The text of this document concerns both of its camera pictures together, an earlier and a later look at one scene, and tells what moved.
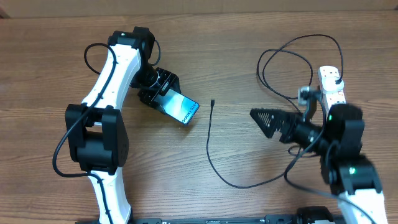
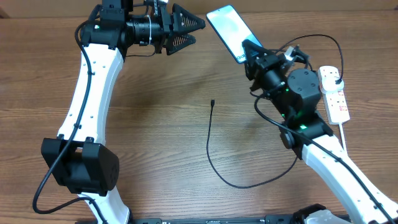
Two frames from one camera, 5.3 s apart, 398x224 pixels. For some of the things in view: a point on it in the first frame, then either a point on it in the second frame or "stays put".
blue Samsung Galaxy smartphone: x=178 y=106 to x=232 y=29
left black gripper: x=168 y=78 to x=175 y=19
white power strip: x=329 y=99 stays put
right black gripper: x=288 y=122 to x=267 y=63
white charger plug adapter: x=329 y=85 stays put
